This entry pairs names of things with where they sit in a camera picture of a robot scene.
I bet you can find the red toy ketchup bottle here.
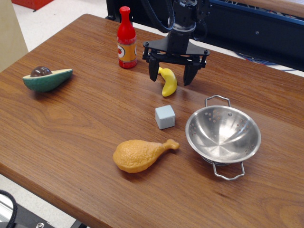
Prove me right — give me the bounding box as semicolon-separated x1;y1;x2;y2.
117;6;137;69

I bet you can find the beige cabinet side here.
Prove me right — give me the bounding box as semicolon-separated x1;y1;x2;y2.
0;0;28;71

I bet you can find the grey toy cube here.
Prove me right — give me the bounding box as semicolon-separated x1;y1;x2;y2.
155;105;175;130

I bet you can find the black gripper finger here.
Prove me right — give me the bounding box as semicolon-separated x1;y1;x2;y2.
149;58;159;82
183;65;198;86

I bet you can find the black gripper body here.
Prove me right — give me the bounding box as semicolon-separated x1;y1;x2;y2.
142;22;210;68

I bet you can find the orange toy chicken drumstick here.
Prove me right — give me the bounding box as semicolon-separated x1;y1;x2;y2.
113;139;180;173

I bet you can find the black metal bracket with screw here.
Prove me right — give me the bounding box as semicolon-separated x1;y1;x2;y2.
15;204;87;228

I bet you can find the red box on floor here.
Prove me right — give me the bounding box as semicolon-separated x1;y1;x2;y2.
12;0;53;10

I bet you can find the black braided cable foreground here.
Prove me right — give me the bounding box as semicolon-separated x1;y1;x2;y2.
0;190;18;228

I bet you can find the toy avocado half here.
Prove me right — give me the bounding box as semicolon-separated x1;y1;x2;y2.
22;66;73;93

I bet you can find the yellow toy banana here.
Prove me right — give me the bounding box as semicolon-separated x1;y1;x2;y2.
158;67;178;97

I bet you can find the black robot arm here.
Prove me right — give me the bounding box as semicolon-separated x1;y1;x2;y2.
142;0;211;86

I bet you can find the metal colander with handles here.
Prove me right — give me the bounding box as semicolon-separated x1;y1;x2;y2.
185;95;261;181

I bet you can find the black braided cable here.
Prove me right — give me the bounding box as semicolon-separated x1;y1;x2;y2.
141;0;176;34

